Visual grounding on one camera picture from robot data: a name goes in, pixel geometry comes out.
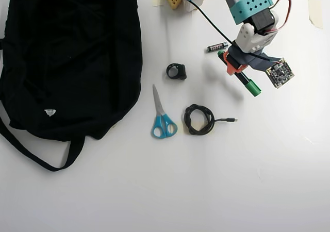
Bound navy gripper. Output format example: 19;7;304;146
222;42;282;76

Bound black fabric bag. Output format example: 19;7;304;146
0;0;144;173

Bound black camera cable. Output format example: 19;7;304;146
172;0;278;63

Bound red and white servo wire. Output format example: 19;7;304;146
264;0;292;35

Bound green marker with black barrel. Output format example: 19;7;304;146
217;49;262;98

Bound black AA battery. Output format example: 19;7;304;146
206;42;229;54

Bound scissors with blue handles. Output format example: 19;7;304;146
151;84;178;140

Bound bare camera circuit board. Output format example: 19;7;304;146
266;57;295;90

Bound black bike light with strap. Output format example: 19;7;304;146
162;62;188;80

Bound coiled black USB cable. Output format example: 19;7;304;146
184;103;238;136

